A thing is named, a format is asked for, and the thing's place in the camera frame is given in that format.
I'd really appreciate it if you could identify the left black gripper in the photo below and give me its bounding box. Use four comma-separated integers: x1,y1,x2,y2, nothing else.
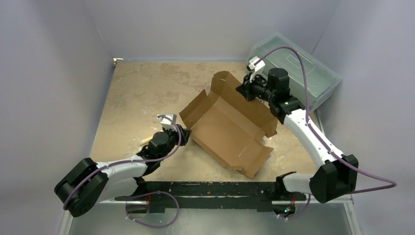
158,124,191,161

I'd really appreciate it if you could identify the brown cardboard box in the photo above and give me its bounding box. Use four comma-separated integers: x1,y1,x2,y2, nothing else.
179,71,278,179

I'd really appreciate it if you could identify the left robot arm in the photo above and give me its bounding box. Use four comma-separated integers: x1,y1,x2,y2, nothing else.
54,125,191,217

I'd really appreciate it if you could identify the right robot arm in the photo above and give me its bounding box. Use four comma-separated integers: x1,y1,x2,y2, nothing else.
236,68,359,203

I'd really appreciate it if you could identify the yellow highlighter marker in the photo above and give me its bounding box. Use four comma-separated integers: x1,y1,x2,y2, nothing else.
139,136,152,146

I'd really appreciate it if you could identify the translucent green plastic toolbox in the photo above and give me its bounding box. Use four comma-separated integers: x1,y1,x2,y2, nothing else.
248,32,343,113

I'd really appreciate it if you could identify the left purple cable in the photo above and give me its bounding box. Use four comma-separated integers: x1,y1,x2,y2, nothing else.
62,115,182,211

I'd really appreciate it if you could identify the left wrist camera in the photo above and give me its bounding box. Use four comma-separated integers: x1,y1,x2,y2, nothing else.
157,113,177,131

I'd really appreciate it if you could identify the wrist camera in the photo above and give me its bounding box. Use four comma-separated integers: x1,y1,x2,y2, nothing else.
247,56,265,83
157,113,177,131

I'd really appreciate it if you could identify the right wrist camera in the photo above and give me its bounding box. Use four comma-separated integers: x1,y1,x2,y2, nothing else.
247,56,265,83

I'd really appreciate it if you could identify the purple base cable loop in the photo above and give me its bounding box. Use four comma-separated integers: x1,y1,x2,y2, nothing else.
124,190,181,229

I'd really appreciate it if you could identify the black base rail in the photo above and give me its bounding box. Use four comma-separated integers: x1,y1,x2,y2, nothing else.
115,181,306,213

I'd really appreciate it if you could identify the aluminium frame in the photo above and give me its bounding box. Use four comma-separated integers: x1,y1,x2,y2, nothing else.
59,194,361,235

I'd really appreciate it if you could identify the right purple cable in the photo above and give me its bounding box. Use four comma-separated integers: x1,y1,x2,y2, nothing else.
254,46,397,194

